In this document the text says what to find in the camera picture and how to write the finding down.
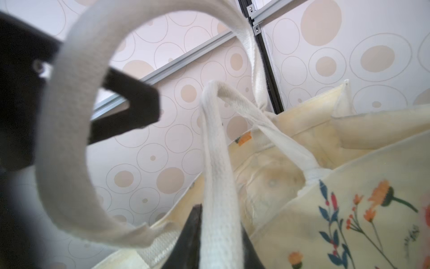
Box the black corner frame post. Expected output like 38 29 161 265
237 0 284 114

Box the aluminium diagonal rail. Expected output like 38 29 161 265
91 30 236 121

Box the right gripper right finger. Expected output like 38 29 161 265
241 228 265 269

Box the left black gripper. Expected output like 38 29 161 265
1 12 62 171

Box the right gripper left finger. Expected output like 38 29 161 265
162 204 203 269

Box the aluminium horizontal rail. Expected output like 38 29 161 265
245 0 307 36

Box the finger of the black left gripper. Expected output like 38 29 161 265
88 68 160 145

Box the floral cream grocery tote bag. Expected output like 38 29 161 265
35 1 430 269

